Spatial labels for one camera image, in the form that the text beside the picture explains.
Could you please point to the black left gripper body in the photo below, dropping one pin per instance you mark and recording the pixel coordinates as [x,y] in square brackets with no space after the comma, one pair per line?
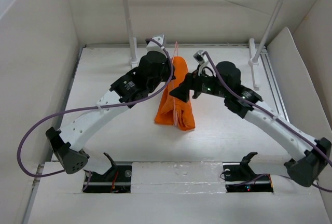
[164,77]

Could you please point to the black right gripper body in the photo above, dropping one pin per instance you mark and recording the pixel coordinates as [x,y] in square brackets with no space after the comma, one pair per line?
[203,84]

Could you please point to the orange trousers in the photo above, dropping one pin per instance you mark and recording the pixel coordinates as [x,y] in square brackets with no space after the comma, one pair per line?
[175,107]

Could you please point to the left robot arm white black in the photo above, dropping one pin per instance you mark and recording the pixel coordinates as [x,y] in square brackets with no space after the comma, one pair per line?
[138,85]

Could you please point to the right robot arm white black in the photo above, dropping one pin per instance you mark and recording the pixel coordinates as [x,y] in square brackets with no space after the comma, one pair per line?
[309,155]

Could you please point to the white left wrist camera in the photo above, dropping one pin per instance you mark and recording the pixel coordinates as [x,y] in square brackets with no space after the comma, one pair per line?
[155,43]

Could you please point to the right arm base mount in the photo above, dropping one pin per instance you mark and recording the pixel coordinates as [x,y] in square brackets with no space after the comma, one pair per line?
[240,178]

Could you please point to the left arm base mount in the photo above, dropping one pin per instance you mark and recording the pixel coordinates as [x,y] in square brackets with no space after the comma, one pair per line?
[120,182]

